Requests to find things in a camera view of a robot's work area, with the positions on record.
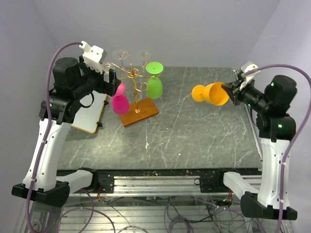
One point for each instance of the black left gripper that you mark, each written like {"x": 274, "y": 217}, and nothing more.
{"x": 106, "y": 88}

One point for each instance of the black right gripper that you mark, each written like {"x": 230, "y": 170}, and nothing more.
{"x": 233, "y": 90}

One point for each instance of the orange plastic wine glass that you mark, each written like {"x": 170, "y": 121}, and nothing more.
{"x": 212, "y": 93}

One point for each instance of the pink plastic wine glass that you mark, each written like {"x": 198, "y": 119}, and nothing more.
{"x": 120, "y": 103}

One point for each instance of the clear tall wine glass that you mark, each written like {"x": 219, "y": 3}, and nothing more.
{"x": 120, "y": 55}

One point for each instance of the green plastic wine glass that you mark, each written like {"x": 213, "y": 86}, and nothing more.
{"x": 155, "y": 86}

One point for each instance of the clear short wine glass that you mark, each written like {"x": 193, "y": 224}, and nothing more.
{"x": 144, "y": 56}

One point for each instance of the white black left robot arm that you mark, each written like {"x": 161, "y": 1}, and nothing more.
{"x": 73, "y": 80}

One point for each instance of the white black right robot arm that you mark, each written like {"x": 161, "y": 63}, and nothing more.
{"x": 276, "y": 131}

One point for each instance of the brown wooden rack base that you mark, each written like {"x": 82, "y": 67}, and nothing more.
{"x": 138, "y": 112}

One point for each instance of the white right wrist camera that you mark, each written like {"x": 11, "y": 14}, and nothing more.
{"x": 246, "y": 74}

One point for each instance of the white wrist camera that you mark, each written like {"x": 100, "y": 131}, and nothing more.
{"x": 93, "y": 56}
{"x": 246, "y": 74}

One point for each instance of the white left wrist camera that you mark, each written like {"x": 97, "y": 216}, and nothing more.
{"x": 93, "y": 56}

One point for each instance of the gold wire wine glass rack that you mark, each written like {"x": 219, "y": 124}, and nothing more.
{"x": 133, "y": 73}

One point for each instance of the white board with yellow frame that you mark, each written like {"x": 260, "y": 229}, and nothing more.
{"x": 87, "y": 119}

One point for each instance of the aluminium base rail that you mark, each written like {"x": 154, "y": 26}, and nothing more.
{"x": 161, "y": 182}

